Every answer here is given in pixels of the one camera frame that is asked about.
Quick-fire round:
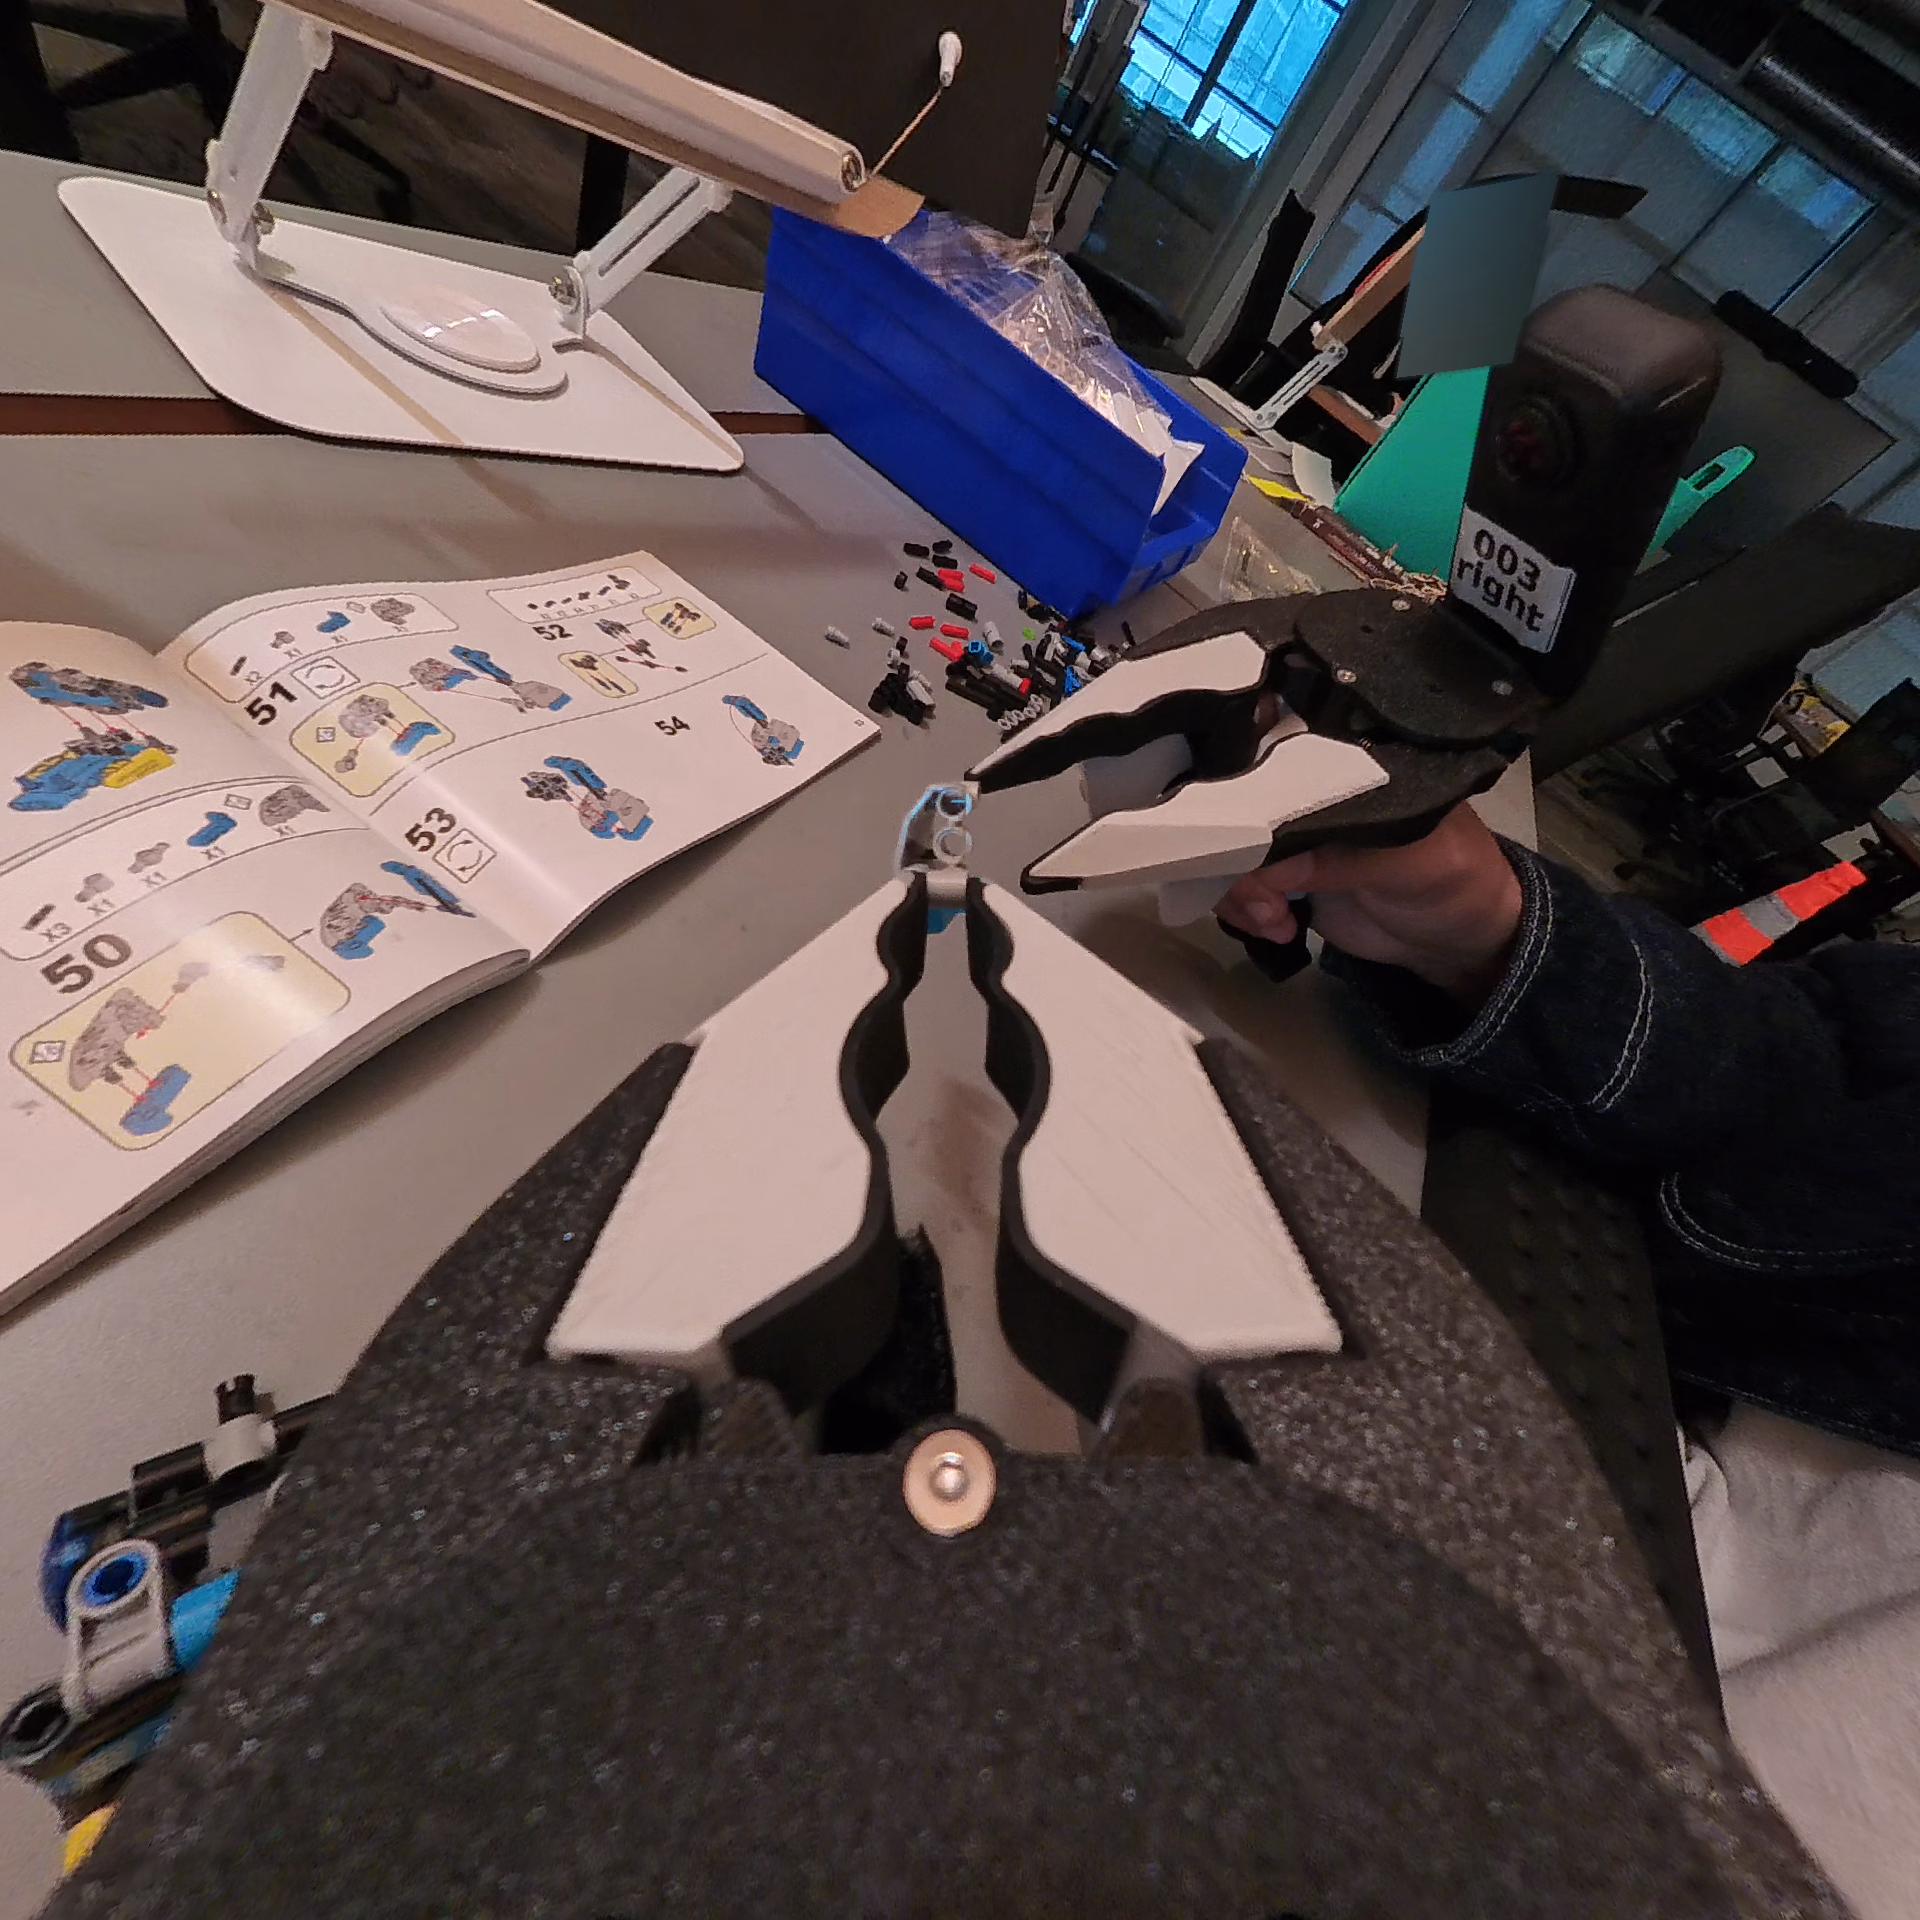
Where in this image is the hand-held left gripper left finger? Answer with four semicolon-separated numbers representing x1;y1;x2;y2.
544;871;926;1367

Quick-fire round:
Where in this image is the orange traffic cone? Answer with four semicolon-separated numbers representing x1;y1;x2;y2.
1693;862;1876;965

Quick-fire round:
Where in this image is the teal felt bag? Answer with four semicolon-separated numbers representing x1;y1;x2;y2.
1330;369;1761;574

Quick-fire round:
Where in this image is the person's right forearm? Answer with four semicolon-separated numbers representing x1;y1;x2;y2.
1330;838;1920;1458

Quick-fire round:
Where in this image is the grey desk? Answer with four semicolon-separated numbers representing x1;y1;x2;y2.
0;150;1549;1651

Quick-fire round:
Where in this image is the blue yellow black brick assembly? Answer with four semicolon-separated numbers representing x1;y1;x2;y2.
0;1367;342;1851

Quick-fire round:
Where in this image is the person's white shirt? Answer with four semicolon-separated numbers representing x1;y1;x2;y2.
1677;1384;1920;1920

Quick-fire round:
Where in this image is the person's right hand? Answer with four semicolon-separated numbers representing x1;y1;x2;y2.
1211;816;1527;1010

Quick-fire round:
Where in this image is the pile of small brick parts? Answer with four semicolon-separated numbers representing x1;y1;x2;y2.
818;524;1138;739

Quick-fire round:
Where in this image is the blue plastic bin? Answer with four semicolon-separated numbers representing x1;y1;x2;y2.
749;208;1254;624

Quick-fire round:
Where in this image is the black partition panel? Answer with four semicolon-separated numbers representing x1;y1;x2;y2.
509;0;1070;293

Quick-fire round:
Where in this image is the black perforated pad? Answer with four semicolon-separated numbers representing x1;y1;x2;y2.
1417;1101;1730;1673

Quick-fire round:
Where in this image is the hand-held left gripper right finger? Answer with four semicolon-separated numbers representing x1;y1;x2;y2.
965;878;1345;1367

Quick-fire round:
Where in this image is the wooden model kit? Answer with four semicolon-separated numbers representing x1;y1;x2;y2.
1291;495;1432;589

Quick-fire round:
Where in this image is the clear plastic bags bundle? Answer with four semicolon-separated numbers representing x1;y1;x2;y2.
885;208;1211;469

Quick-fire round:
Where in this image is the grey blue brick assembly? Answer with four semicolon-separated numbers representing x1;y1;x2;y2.
900;783;983;933

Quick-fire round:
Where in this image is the instruction booklet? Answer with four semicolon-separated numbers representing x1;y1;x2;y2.
0;550;885;1320

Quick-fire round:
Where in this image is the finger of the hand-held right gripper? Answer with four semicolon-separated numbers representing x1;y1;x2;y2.
971;632;1291;800
1018;731;1394;906

